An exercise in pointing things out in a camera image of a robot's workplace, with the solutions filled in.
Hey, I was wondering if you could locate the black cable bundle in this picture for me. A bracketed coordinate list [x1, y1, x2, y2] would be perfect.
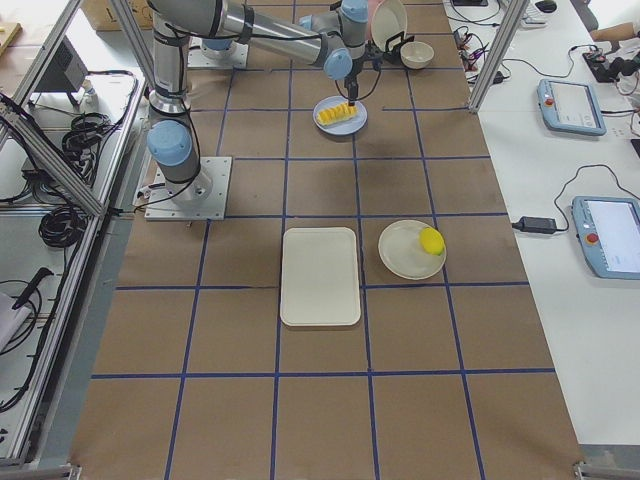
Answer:
[38, 205, 84, 250]

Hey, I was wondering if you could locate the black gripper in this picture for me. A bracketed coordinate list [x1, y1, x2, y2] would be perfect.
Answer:
[344, 42, 383, 104]

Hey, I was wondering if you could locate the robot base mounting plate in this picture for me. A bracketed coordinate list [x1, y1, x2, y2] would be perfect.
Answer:
[144, 156, 232, 221]

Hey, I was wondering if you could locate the aluminium frame rail left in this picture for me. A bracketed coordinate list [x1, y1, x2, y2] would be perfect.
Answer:
[1, 93, 106, 217]

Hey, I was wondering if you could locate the round yellow bread bun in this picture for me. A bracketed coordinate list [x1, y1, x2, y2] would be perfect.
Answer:
[419, 227, 446, 256]

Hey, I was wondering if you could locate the cream plate standing upright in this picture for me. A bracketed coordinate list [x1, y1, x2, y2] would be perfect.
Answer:
[368, 0, 408, 50]

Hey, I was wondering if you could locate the white round plate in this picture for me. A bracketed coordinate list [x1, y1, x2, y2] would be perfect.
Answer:
[378, 219, 446, 280]

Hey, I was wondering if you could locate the grey control box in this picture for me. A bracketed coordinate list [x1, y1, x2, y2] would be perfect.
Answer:
[35, 36, 88, 93]

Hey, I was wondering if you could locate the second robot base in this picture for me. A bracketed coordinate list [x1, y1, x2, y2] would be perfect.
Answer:
[187, 37, 249, 70]

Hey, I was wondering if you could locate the cream bowl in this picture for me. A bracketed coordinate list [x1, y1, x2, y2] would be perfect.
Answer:
[400, 41, 435, 70]

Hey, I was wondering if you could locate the yellow sliced bread loaf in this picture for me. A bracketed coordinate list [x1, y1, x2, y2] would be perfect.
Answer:
[316, 102, 358, 126]

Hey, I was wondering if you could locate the upper teach pendant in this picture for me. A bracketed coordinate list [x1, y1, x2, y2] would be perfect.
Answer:
[537, 79, 607, 136]

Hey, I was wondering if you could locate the blue round plate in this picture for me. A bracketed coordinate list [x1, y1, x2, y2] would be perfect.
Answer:
[313, 96, 368, 136]

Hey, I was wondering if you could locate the aluminium frame post right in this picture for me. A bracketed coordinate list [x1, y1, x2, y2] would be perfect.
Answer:
[468, 0, 527, 114]

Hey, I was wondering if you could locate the black power adapter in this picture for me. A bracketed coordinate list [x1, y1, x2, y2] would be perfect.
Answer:
[511, 216, 558, 234]

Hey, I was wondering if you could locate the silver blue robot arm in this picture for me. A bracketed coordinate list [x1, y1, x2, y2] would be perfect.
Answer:
[147, 1, 381, 199]

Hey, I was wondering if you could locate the lower teach pendant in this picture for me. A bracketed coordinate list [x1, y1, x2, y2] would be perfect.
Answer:
[571, 196, 639, 280]

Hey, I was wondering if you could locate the white rectangular tray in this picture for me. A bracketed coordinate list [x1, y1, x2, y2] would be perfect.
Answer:
[280, 227, 361, 327]

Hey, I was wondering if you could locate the teach pendant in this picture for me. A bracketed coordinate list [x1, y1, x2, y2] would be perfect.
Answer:
[571, 196, 639, 280]
[537, 79, 607, 136]

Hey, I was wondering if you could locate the black plate stand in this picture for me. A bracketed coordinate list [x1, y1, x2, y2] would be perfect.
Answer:
[383, 31, 415, 65]

